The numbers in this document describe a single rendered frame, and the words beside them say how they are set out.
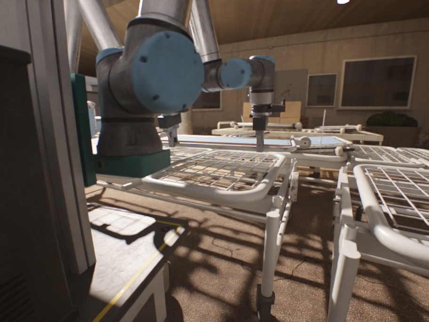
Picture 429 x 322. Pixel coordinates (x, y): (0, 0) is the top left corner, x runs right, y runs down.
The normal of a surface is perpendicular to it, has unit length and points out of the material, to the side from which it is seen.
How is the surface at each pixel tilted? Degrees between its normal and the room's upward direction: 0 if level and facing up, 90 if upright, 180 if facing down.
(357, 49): 90
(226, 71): 100
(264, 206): 90
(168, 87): 95
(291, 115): 90
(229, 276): 0
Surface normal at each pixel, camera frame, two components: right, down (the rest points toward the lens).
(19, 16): -0.29, 0.19
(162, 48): 0.68, 0.23
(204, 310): 0.00, -0.98
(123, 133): 0.23, -0.15
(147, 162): 0.96, 0.06
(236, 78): -0.64, 0.32
